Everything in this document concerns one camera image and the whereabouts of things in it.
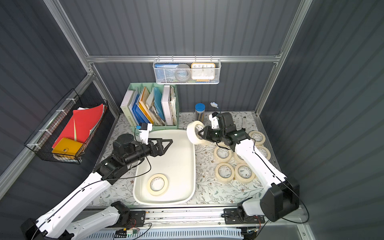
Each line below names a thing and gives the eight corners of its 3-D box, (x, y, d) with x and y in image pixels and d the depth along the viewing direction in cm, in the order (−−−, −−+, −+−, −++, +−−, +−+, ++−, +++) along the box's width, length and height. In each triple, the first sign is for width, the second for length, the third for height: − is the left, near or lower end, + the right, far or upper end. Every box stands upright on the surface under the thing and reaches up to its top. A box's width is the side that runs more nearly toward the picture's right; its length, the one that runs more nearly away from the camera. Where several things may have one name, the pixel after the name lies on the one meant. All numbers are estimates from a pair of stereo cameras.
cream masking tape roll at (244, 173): (236, 183, 87) (237, 181, 84) (233, 165, 94) (234, 163, 91) (255, 183, 87) (257, 181, 84) (250, 165, 94) (252, 163, 91)
